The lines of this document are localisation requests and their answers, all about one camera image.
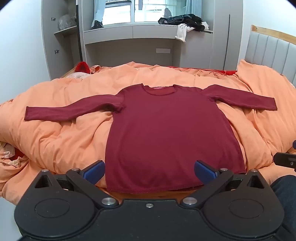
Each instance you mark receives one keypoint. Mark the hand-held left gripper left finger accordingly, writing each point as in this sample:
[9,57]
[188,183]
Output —
[93,172]

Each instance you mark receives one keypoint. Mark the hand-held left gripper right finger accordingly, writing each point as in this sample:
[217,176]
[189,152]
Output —
[204,172]

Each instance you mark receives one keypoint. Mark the dark red long-sleeve shirt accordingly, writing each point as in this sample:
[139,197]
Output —
[161,139]

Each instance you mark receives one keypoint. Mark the pile of dark clothes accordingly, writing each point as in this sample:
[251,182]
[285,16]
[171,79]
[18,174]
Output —
[185,20]

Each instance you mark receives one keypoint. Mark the orange duvet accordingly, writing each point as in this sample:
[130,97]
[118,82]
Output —
[69,139]

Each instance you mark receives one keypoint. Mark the person's dark trouser leg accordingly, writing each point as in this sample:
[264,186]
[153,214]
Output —
[286,204]

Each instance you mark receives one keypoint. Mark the orange pillow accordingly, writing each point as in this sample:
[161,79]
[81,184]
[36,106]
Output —
[261,78]

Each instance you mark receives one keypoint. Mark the floral cloth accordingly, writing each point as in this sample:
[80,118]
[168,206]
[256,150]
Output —
[78,75]

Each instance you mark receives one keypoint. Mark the red bed sheet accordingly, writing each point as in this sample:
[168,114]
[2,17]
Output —
[203,70]

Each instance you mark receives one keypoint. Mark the red knitted hat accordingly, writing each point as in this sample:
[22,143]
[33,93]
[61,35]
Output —
[82,68]

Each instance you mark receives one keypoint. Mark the grey padded wooden headboard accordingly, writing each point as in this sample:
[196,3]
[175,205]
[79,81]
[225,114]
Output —
[270,48]

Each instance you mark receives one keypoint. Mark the grey open shelf cabinet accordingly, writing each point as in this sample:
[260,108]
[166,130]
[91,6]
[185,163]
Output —
[48,41]

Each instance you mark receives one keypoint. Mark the grey tall cabinet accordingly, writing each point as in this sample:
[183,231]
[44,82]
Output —
[222,34]

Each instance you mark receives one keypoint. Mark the white garment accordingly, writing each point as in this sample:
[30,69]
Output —
[182,32]

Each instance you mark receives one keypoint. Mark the grey window bench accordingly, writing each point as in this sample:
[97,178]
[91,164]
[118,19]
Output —
[129,32]

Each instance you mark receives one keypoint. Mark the clear plastic bag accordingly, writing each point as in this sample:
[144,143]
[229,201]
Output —
[67,21]

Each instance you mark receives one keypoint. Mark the small dark ornament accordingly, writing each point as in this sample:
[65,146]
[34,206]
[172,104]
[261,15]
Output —
[167,13]

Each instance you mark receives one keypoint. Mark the light blue curtain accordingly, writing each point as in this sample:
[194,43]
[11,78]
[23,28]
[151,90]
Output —
[191,6]

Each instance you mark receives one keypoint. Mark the window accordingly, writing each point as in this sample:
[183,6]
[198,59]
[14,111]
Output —
[148,10]

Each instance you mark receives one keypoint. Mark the white wall socket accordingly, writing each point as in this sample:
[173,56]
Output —
[163,50]

